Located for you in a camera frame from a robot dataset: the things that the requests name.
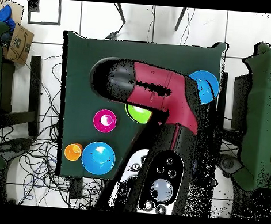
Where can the large green bowl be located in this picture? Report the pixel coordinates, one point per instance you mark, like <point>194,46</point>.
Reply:
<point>138,114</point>

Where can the crimson small bowl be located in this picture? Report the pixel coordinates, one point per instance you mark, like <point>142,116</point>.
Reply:
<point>104,121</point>

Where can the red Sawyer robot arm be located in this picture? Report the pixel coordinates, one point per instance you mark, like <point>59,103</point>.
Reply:
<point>156,83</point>

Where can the dark green tablecloth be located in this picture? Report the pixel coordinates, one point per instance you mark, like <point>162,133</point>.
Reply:
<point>79,124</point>

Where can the large blue bowl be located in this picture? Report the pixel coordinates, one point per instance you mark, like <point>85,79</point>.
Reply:
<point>98,158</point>
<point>207,87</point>

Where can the orange cup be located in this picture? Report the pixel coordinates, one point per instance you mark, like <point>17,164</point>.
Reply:
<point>72,152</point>

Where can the black power adapter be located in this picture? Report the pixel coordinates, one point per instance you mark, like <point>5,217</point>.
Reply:
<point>112,35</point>

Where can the black power brick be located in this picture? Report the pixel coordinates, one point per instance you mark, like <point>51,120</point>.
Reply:
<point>76,187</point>

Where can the black tripod leg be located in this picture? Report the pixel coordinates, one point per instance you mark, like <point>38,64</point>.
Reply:
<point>121,12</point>
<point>180,18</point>

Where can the black equipment box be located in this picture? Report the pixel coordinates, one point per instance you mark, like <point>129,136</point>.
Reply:
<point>241,101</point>

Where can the grey stand base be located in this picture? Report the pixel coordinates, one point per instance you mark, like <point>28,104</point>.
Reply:
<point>230,163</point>

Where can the cardboard box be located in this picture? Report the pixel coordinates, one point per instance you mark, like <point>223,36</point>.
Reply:
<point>19,43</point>

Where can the blue cloth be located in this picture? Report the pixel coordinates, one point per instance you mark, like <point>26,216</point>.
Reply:
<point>3,15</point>

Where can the black bench frame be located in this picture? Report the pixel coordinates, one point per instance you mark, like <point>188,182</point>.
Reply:
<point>34,86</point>

